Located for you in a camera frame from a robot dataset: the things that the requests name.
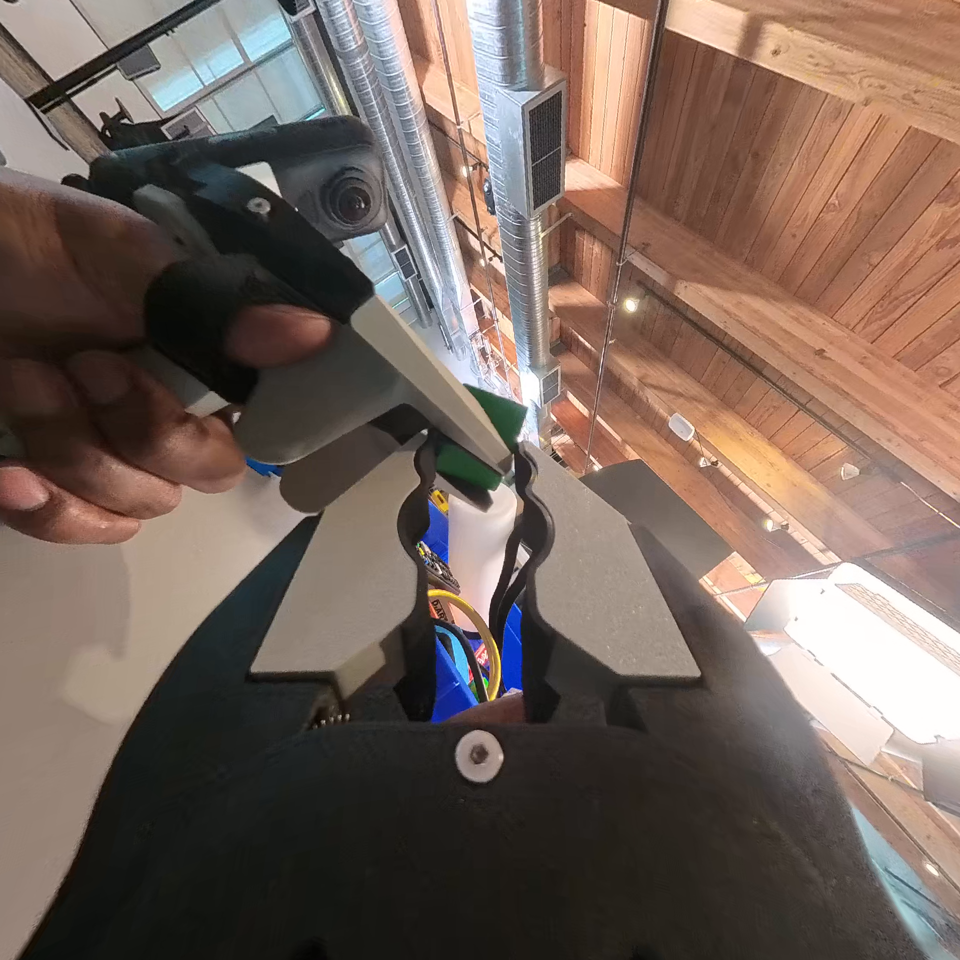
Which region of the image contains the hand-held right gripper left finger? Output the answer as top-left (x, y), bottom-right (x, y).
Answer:
top-left (251, 435), bottom-right (438, 721)

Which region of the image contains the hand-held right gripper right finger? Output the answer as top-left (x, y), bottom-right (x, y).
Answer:
top-left (511, 442), bottom-right (702, 725)

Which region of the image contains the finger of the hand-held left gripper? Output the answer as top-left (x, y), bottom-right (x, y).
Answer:
top-left (238, 296), bottom-right (522, 470)
top-left (279, 448), bottom-right (421, 517)

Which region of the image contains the green foam cube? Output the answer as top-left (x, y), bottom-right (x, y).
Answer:
top-left (435, 384), bottom-right (526, 492)

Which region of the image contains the person's left hand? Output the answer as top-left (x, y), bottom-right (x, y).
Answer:
top-left (0, 168), bottom-right (335, 545)

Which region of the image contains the black remote control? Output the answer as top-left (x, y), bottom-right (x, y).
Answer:
top-left (416, 540), bottom-right (462, 594)

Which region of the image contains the dark panel with wooden edge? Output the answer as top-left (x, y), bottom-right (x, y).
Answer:
top-left (581, 459), bottom-right (735, 579)

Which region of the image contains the white plastic bottle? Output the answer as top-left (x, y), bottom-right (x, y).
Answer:
top-left (448, 491), bottom-right (520, 624)

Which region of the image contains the black cable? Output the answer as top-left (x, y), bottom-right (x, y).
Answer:
top-left (435, 626), bottom-right (489, 702)

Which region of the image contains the yellow network cable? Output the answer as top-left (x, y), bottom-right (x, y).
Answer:
top-left (427, 588), bottom-right (502, 702)

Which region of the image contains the metal air duct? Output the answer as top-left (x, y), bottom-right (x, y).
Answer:
top-left (315, 0), bottom-right (474, 354)
top-left (465, 0), bottom-right (571, 421)

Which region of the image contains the wooden support post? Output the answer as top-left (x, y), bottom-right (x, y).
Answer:
top-left (0, 26), bottom-right (106, 162)

